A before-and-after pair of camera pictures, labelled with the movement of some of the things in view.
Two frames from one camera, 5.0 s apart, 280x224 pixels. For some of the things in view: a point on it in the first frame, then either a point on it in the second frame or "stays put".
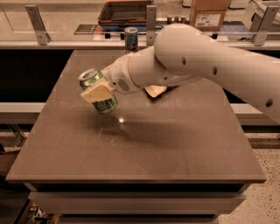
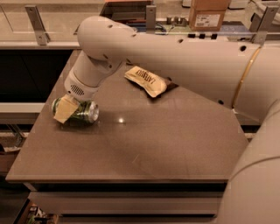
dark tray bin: x=124 y=13 stays put
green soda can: x=90 y=76 -> x=87 y=112
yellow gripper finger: x=101 y=91 -> x=66 y=106
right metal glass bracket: x=262 y=24 stays put
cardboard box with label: x=208 y=15 stays put
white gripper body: x=119 y=76 -> x=79 y=87
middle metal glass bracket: x=150 y=24 stays put
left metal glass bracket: x=38 y=25 stays put
